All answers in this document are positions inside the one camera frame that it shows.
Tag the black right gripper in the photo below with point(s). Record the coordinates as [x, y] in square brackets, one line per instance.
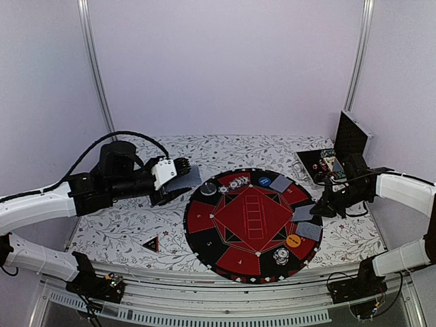
[328, 206]

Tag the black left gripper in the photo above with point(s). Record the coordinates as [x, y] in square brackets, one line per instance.
[161, 197]

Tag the blue card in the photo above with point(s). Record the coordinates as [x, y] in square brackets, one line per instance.
[302, 213]
[309, 230]
[281, 183]

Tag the orange big blind button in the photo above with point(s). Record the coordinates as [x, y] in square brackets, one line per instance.
[293, 241]

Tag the white blue chip stack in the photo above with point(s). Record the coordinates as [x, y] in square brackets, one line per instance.
[281, 256]

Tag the blue small blind button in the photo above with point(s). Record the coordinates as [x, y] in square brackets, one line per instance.
[264, 181]

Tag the blue playing card deck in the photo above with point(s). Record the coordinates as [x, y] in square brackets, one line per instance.
[192, 179]

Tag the black dealer button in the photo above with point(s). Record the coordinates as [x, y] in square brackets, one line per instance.
[208, 189]

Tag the white blue chip row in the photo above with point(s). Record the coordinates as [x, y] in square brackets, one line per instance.
[235, 184]

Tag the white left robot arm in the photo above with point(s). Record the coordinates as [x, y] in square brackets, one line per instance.
[34, 207]

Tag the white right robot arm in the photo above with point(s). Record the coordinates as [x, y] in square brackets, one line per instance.
[404, 206]

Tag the floral patterned tablecloth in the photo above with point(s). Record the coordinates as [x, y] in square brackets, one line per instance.
[115, 235]

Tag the aluminium poker chip case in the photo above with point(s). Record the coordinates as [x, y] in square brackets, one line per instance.
[351, 138]

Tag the triangular red black token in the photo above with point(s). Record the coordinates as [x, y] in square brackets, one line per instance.
[152, 244]

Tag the round red black poker mat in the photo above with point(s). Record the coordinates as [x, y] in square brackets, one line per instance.
[235, 234]

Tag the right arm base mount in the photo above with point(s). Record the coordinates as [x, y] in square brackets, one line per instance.
[357, 289]

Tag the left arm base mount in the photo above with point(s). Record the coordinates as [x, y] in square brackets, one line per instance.
[109, 288]

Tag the aluminium front rail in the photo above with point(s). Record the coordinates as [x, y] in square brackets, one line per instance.
[176, 298]

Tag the left aluminium frame post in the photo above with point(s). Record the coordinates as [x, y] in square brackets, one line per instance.
[89, 42]

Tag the aluminium frame post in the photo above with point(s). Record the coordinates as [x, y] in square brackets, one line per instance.
[89, 42]
[363, 40]

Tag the right aluminium frame post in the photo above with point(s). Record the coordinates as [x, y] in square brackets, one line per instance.
[363, 40]

